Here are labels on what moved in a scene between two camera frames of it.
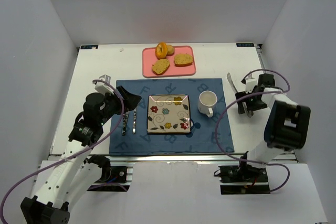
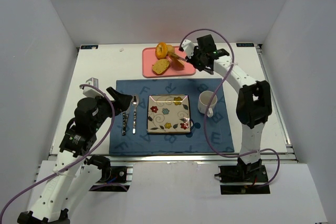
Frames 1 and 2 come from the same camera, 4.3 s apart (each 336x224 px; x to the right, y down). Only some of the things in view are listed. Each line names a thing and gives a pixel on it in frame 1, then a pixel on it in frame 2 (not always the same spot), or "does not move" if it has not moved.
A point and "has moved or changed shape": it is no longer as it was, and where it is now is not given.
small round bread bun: [170, 50] does not move
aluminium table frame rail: [241, 159] does not move
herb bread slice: [160, 66] does not move
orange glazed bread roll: [161, 50] does not move
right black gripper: [247, 102] → [196, 57]
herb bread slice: [183, 60] has moved or changed shape
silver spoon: [134, 128] does not move
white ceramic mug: [207, 100] does not move
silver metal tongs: [249, 113] has moved or changed shape
